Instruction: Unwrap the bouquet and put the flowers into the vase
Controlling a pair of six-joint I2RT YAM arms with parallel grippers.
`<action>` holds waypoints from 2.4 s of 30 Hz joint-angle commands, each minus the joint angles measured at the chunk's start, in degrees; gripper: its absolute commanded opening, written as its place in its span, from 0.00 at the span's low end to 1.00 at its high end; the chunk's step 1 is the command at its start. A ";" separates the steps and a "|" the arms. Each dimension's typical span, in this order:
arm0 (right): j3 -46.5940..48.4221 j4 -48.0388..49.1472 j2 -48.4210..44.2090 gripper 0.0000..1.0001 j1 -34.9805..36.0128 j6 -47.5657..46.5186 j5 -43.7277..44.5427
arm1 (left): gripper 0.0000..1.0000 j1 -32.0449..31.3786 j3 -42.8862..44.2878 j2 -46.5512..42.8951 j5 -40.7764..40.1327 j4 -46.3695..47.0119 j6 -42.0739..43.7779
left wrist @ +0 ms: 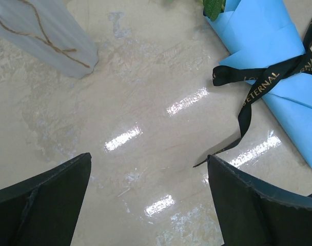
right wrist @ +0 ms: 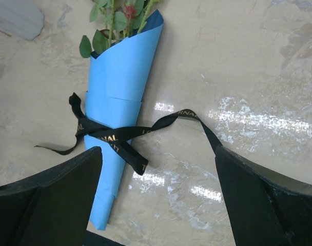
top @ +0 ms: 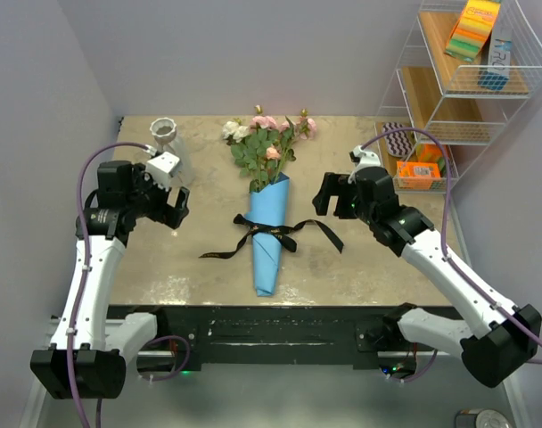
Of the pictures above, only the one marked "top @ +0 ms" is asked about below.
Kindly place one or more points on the black ribbon gold lettering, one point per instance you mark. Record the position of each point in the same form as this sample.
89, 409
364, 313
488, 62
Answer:
280, 233

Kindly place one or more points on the pink white flower bouquet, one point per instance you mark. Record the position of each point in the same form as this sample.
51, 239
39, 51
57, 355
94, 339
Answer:
263, 146

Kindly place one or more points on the metal tin can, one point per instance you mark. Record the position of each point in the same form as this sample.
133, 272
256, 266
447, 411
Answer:
481, 418

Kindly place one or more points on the colourful sponge pack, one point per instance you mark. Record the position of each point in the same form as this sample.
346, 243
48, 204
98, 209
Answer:
472, 29

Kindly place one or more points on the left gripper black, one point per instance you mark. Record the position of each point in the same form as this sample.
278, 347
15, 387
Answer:
166, 213

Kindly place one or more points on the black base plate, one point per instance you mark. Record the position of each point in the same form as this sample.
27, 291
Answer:
194, 336

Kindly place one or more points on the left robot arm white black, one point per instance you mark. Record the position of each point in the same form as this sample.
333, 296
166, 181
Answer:
86, 351

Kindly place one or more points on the white wire shelf rack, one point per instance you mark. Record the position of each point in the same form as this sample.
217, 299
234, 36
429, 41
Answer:
439, 94

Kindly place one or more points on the blue wrapping paper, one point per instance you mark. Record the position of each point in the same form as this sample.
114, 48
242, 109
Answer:
267, 208

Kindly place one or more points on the yellow green sponge pack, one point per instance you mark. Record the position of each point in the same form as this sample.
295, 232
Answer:
430, 154

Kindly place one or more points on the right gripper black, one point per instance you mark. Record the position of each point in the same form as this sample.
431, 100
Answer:
334, 185

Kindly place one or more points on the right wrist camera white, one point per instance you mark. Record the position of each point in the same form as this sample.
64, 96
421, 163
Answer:
362, 158

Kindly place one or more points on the white ceramic vase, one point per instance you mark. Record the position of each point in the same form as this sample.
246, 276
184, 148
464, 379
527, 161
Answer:
165, 133

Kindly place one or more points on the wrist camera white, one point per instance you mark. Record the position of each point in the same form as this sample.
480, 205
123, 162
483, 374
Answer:
162, 169
362, 158

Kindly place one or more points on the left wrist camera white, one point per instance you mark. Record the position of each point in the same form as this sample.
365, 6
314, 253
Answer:
162, 169

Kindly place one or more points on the white blue cube box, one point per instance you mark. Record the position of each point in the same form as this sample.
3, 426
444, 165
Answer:
495, 63

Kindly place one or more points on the orange box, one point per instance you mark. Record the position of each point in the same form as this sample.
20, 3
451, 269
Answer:
417, 175

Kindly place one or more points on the purple wavy striped cloth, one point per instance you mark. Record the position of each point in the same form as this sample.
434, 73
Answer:
399, 143

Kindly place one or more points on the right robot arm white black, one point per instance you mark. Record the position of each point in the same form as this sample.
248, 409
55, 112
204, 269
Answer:
493, 337

